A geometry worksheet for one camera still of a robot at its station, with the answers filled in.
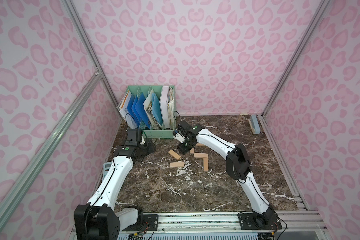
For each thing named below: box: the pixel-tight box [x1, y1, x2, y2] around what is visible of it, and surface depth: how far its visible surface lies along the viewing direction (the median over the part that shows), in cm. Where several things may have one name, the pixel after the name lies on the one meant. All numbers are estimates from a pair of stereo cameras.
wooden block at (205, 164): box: [203, 157, 209, 172], surface depth 95 cm
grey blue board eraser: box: [248, 114, 261, 135], surface depth 110 cm
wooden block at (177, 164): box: [170, 162, 185, 168], surface depth 95 cm
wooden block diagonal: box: [168, 149, 181, 160], surface depth 100 cm
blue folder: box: [127, 92, 151, 128], surface depth 100 cm
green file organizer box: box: [125, 85, 176, 139], surface depth 100 cm
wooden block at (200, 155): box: [194, 152, 208, 158], surface depth 100 cm
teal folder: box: [151, 93, 163, 126], surface depth 97 cm
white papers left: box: [116, 90, 138, 129], surface depth 97 cm
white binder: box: [159, 85, 170, 129], surface depth 100 cm
